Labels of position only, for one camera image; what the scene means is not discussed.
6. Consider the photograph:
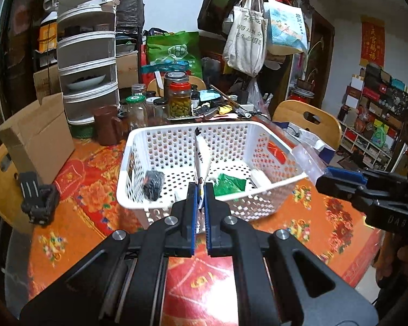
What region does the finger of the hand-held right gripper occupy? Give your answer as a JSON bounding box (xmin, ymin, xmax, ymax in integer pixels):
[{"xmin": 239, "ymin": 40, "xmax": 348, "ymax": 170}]
[
  {"xmin": 315, "ymin": 175, "xmax": 372, "ymax": 202},
  {"xmin": 326, "ymin": 166, "xmax": 408, "ymax": 184}
]

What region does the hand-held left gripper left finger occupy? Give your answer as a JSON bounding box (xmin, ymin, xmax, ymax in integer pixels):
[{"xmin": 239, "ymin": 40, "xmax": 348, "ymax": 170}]
[{"xmin": 18, "ymin": 182, "xmax": 195, "ymax": 326}]

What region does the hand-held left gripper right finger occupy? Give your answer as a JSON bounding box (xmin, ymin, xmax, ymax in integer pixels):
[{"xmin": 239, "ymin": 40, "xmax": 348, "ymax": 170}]
[{"xmin": 205, "ymin": 182, "xmax": 381, "ymax": 326}]

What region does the green packet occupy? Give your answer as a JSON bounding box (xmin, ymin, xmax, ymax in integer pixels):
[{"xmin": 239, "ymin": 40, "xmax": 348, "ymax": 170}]
[{"xmin": 214, "ymin": 173, "xmax": 247, "ymax": 198}]

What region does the clear plastic zip bag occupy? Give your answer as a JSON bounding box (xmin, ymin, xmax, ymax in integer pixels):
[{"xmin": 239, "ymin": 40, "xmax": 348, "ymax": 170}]
[{"xmin": 290, "ymin": 142, "xmax": 328, "ymax": 182}]

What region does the dark patterned pouch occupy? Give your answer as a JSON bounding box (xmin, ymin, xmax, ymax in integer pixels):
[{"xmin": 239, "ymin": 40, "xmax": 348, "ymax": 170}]
[{"xmin": 142, "ymin": 171, "xmax": 165, "ymax": 201}]

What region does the small white packet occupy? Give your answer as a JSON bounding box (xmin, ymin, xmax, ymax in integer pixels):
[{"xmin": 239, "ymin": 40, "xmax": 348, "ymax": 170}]
[{"xmin": 194, "ymin": 127, "xmax": 212, "ymax": 209}]

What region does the white perforated plastic basket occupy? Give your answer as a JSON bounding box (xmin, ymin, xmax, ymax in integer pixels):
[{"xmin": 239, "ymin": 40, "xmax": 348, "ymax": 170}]
[{"xmin": 116, "ymin": 121, "xmax": 308, "ymax": 233}]

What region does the shelf of boxes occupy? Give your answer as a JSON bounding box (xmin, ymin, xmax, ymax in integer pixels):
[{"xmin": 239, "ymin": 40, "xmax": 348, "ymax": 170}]
[{"xmin": 336, "ymin": 63, "xmax": 408, "ymax": 172}]

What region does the red floral tablecloth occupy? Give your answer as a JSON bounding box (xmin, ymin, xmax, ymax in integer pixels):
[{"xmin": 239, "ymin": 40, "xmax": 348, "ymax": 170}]
[{"xmin": 27, "ymin": 132, "xmax": 385, "ymax": 326}]

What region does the pickle jar with red label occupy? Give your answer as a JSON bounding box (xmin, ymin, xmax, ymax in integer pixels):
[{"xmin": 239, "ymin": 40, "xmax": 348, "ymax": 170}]
[{"xmin": 168, "ymin": 81, "xmax": 193, "ymax": 119}]

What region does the glass jar with green lid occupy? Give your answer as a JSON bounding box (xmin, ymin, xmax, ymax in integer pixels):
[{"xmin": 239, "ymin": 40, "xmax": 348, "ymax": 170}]
[{"xmin": 125, "ymin": 95, "xmax": 148, "ymax": 131}]

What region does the clear hanging plastic bag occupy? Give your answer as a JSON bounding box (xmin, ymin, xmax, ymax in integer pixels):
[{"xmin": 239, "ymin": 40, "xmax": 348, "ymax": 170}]
[{"xmin": 245, "ymin": 76, "xmax": 271, "ymax": 112}]

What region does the brown clay mug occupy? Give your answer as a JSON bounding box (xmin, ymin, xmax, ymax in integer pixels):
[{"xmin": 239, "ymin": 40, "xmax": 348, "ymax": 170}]
[{"xmin": 93, "ymin": 106, "xmax": 128, "ymax": 146}]

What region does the black phone holder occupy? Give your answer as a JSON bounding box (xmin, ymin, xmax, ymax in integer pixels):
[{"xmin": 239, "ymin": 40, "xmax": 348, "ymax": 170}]
[{"xmin": 18, "ymin": 171, "xmax": 60, "ymax": 226}]

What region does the brown cardboard carton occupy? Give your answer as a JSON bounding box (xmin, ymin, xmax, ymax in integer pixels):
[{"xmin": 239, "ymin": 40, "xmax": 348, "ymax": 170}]
[{"xmin": 116, "ymin": 52, "xmax": 140, "ymax": 89}]

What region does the blue printed tote bag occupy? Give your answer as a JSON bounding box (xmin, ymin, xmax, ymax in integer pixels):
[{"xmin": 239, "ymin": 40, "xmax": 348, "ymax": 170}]
[{"xmin": 263, "ymin": 0, "xmax": 308, "ymax": 55}]

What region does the beige canvas tote bag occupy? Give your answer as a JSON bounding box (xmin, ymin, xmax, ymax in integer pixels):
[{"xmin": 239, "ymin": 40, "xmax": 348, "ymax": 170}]
[{"xmin": 223, "ymin": 0, "xmax": 269, "ymax": 77}]

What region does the green shopping bag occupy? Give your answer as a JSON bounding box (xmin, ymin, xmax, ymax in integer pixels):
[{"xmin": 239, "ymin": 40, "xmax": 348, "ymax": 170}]
[{"xmin": 146, "ymin": 30, "xmax": 203, "ymax": 79}]

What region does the open cardboard box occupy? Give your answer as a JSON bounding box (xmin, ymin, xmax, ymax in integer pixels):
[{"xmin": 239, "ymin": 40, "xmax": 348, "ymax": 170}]
[{"xmin": 0, "ymin": 92, "xmax": 75, "ymax": 186}]

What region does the stacked white food cover tower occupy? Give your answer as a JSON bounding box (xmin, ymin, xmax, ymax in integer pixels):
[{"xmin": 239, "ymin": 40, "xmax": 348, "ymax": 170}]
[{"xmin": 56, "ymin": 0, "xmax": 120, "ymax": 124}]

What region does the black hanging bag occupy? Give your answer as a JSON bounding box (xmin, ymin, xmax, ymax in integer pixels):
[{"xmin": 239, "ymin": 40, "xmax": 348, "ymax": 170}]
[{"xmin": 197, "ymin": 0, "xmax": 232, "ymax": 35}]

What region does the black plastic bag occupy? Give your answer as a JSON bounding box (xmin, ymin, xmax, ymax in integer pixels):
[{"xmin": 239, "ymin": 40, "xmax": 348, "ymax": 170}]
[{"xmin": 117, "ymin": 0, "xmax": 146, "ymax": 29}]

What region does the red wall scroll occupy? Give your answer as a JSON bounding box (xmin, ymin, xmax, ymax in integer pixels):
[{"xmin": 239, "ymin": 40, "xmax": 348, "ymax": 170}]
[{"xmin": 359, "ymin": 15, "xmax": 385, "ymax": 68}]

